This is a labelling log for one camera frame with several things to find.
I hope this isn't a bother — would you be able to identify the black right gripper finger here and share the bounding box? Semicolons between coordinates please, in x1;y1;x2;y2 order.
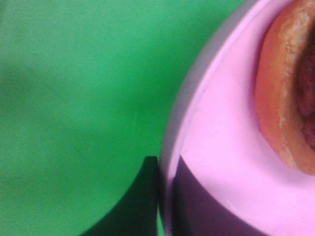
82;156;160;236

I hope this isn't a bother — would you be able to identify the pink round plate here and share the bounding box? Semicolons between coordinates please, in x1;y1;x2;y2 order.
160;0;315;236

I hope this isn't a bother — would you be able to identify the burger with lettuce and tomato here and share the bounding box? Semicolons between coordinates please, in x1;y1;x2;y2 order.
254;0;315;175

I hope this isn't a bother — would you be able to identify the green table cloth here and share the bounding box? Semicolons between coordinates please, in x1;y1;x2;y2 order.
0;0;241;236

